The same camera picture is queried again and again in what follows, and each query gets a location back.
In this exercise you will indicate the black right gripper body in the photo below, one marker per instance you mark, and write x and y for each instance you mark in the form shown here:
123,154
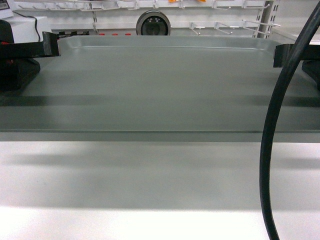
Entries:
312,69

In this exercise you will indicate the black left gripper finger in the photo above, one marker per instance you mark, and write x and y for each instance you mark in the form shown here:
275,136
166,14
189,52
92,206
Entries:
30,50

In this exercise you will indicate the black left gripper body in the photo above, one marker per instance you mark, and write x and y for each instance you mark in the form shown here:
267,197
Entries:
14,73

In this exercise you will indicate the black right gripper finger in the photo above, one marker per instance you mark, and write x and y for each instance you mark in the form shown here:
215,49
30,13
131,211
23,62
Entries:
282,53

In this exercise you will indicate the grey rectangular serving tray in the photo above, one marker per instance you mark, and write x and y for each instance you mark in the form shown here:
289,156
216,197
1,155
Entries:
146,89

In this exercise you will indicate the white cash register box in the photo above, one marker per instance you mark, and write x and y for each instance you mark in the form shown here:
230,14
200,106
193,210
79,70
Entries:
24,29

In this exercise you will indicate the black barcode scanner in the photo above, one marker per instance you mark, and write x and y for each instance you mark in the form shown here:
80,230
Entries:
153,23

